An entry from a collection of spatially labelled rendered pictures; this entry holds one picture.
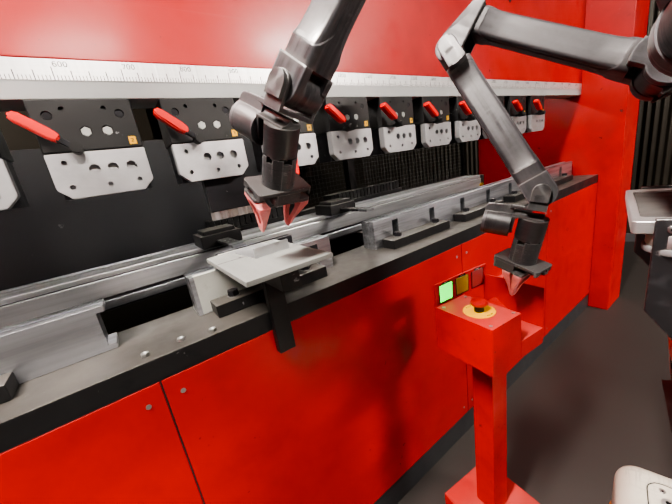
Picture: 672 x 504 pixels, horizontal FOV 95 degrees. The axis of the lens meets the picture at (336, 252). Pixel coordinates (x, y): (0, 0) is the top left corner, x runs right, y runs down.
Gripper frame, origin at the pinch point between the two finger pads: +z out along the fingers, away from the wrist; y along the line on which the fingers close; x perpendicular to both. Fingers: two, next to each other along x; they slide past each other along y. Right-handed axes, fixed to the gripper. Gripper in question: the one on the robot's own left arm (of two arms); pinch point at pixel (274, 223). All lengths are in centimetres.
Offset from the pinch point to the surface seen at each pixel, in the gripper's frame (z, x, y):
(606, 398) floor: 77, 77, -127
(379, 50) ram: -25, -35, -51
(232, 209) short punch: 8.6, -19.1, 1.1
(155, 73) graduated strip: -17.8, -30.7, 11.0
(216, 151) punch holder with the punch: -5.0, -22.3, 3.0
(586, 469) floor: 74, 82, -85
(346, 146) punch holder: -3.6, -21.3, -33.3
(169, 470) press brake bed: 40, 18, 29
